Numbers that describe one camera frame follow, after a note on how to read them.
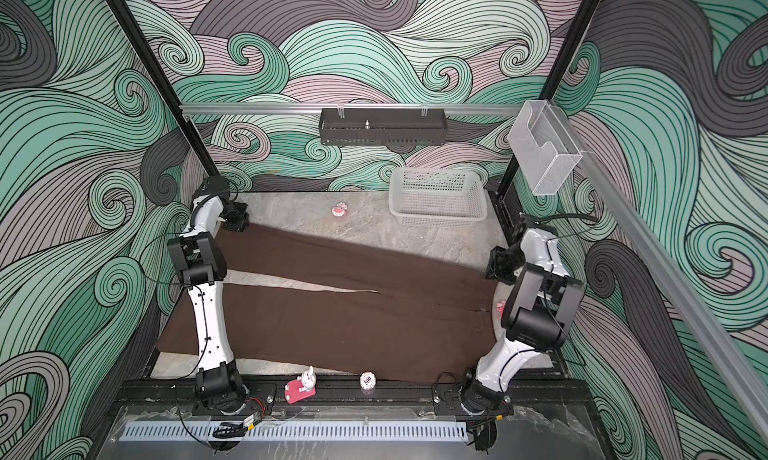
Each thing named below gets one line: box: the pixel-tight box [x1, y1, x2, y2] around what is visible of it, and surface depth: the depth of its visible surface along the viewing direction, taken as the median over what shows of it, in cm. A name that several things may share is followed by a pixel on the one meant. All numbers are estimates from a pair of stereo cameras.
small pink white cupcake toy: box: [331, 202, 348, 217], surface depth 113 cm
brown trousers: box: [156, 227, 501, 381], surface depth 89 cm
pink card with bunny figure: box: [284, 365, 317, 404], surface depth 73 cm
